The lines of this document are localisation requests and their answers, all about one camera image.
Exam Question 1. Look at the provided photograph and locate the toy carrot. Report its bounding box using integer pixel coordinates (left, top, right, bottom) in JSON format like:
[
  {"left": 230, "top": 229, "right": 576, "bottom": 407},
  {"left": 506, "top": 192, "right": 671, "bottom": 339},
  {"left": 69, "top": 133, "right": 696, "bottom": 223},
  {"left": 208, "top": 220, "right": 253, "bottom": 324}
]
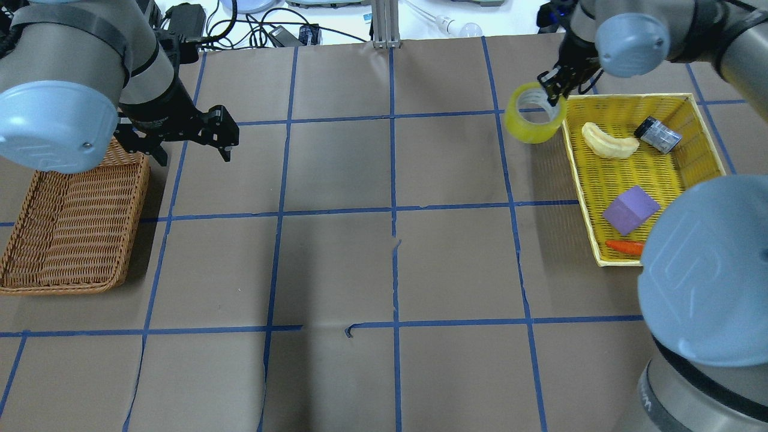
[{"left": 604, "top": 239, "right": 645, "bottom": 257}]

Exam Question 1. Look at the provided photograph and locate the toy banana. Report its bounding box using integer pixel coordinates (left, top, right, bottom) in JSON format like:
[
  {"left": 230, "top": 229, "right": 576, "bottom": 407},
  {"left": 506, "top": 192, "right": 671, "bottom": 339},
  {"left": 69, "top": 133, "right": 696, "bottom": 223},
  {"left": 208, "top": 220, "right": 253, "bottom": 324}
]
[{"left": 581, "top": 121, "right": 641, "bottom": 159}]

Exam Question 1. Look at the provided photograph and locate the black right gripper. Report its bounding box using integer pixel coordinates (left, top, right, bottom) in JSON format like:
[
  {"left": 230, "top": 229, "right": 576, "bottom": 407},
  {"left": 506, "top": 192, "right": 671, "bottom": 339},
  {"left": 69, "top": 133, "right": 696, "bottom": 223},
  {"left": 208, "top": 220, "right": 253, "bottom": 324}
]
[{"left": 537, "top": 31, "right": 600, "bottom": 107}]

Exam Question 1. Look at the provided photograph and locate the aluminium frame post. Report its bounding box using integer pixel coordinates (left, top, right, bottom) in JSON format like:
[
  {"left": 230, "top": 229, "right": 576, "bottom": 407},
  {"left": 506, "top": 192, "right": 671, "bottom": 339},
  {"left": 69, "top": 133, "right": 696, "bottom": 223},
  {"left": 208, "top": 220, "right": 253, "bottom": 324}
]
[{"left": 370, "top": 0, "right": 401, "bottom": 49}]

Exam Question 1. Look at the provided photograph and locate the small black adapter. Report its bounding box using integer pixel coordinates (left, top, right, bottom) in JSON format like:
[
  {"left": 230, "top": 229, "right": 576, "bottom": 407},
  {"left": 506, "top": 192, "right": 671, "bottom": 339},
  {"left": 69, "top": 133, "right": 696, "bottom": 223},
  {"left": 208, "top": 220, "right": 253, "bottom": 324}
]
[{"left": 267, "top": 25, "right": 304, "bottom": 47}]

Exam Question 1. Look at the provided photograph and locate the purple cube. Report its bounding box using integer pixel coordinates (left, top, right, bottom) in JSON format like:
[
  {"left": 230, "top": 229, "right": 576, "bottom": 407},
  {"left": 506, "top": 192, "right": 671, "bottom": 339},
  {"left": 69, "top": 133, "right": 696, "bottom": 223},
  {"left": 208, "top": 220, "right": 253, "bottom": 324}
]
[{"left": 602, "top": 185, "right": 661, "bottom": 236}]

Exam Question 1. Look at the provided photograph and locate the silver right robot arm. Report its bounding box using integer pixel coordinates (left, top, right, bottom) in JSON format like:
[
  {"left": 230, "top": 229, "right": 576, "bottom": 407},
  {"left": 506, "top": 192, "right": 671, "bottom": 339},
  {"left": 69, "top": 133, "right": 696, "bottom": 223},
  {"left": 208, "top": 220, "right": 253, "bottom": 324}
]
[{"left": 538, "top": 1, "right": 767, "bottom": 431}]

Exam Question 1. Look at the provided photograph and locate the yellow plastic basket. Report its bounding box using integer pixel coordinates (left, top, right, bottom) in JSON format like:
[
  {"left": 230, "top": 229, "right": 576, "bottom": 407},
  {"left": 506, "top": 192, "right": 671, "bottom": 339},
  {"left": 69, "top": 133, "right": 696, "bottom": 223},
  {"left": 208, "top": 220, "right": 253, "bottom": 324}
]
[{"left": 562, "top": 93, "right": 726, "bottom": 267}]

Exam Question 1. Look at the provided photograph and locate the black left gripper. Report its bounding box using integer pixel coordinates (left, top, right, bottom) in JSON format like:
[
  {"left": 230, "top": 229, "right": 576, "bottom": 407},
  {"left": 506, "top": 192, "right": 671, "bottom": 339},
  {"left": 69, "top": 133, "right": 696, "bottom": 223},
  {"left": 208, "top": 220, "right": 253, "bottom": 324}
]
[{"left": 113, "top": 90, "right": 239, "bottom": 167}]

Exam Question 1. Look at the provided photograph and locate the light bulb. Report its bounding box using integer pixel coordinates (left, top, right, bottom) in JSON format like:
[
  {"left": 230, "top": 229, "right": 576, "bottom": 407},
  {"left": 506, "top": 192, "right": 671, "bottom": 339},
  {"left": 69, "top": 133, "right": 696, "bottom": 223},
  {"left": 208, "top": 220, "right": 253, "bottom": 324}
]
[{"left": 433, "top": 16, "right": 484, "bottom": 38}]

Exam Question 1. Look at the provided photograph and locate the yellow transparent tape roll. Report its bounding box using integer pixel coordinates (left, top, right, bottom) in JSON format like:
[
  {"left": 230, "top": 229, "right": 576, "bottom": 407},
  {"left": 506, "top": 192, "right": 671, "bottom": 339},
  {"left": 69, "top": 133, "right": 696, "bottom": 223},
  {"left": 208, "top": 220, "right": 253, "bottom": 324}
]
[{"left": 502, "top": 82, "right": 567, "bottom": 144}]

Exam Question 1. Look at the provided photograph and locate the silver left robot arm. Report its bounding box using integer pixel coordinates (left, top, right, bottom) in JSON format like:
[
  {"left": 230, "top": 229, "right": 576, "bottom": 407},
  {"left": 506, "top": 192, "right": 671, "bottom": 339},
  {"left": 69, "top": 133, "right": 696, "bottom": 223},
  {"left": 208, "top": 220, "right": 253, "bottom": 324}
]
[{"left": 1, "top": 1, "right": 239, "bottom": 174}]

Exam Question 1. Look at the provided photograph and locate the black glitter jar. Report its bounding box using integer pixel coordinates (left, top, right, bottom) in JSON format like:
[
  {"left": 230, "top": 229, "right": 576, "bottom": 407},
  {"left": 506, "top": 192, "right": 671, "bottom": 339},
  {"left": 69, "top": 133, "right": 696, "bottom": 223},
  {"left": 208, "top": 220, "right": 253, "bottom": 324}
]
[{"left": 634, "top": 116, "right": 682, "bottom": 155}]

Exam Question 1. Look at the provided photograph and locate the black power adapter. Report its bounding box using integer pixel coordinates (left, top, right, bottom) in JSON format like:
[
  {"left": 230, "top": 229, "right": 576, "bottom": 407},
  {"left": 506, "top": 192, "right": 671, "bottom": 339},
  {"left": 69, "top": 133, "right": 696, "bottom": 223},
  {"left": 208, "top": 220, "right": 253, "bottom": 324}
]
[{"left": 164, "top": 2, "right": 206, "bottom": 42}]

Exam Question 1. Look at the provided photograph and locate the brown wicker basket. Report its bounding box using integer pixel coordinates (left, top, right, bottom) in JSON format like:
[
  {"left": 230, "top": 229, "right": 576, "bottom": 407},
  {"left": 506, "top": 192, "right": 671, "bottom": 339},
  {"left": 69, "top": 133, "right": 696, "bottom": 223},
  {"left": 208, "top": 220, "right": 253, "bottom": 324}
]
[{"left": 1, "top": 140, "right": 151, "bottom": 296}]

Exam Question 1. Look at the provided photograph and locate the blue plate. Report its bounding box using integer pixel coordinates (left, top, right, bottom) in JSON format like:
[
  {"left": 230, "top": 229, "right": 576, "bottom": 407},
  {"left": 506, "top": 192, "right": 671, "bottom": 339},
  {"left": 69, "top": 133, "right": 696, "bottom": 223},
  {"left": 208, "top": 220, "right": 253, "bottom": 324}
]
[{"left": 220, "top": 0, "right": 279, "bottom": 14}]

